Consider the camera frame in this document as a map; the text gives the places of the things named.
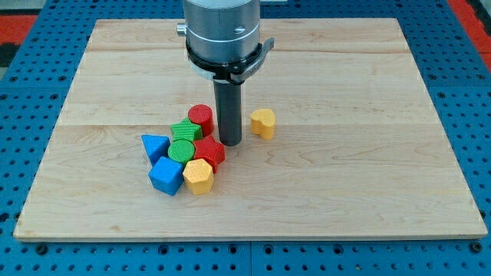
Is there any yellow heart block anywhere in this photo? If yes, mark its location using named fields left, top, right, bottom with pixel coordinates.
left=250, top=108, right=275, bottom=140

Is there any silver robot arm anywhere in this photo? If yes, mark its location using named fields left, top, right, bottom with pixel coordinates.
left=177, top=0, right=262, bottom=84

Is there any red star block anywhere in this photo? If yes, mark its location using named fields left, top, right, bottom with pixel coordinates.
left=193, top=135, right=226, bottom=173

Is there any green star block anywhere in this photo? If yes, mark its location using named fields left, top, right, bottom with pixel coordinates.
left=170, top=118, right=203, bottom=142

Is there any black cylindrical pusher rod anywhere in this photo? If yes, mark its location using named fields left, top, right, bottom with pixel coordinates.
left=213, top=82, right=242, bottom=146

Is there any red cylinder block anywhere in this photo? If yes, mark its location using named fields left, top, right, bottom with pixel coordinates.
left=188, top=104, right=214, bottom=136

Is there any yellow hexagon block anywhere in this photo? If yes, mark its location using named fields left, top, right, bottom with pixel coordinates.
left=183, top=159, right=214, bottom=195

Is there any green cylinder block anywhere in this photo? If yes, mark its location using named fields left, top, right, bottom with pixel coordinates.
left=167, top=140, right=195, bottom=166

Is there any blue cube block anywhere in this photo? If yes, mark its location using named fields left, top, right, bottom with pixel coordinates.
left=148, top=157, right=184, bottom=196

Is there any blue triangle block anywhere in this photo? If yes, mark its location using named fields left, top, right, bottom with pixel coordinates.
left=141, top=134, right=170, bottom=166

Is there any wooden board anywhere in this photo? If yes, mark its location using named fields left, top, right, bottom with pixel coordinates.
left=14, top=18, right=488, bottom=242

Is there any black clamp ring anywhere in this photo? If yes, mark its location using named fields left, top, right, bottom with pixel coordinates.
left=185, top=37, right=275, bottom=86

